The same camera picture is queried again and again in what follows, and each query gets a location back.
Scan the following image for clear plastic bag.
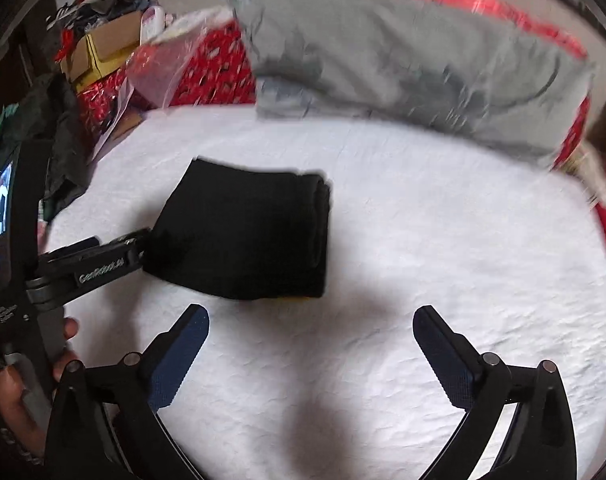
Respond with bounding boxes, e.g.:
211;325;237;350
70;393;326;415
125;10;234;111

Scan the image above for white quilted bedspread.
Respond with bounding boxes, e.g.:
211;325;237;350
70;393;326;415
38;105;606;480

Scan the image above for person's left hand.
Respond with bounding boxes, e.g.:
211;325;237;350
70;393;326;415
0;316;82;461

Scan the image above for grey floral pillow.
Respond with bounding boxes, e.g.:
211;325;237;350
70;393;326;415
228;0;596;166

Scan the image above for red floral quilt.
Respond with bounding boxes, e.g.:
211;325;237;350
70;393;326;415
173;0;594;171

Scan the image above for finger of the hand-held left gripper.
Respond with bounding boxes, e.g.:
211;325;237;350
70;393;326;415
39;227;154;271
25;249;146;311

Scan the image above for beige floral cushion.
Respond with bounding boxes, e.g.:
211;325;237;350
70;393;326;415
558;140;606;206

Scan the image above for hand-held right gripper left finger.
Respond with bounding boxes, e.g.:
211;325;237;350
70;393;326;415
45;305;210;480

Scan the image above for cardboard box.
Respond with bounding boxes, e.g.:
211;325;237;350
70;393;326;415
63;12;144;93

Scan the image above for red shiny fabric bundle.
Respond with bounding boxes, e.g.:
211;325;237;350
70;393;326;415
78;67;134;126

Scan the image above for dark jacket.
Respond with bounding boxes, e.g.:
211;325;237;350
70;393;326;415
28;72;91;223

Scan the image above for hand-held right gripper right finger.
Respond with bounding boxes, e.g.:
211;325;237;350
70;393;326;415
413;305;578;480

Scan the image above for white plastic packet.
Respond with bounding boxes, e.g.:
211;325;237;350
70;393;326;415
140;6;166;43

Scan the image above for black pants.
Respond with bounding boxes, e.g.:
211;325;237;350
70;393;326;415
142;157;334;302

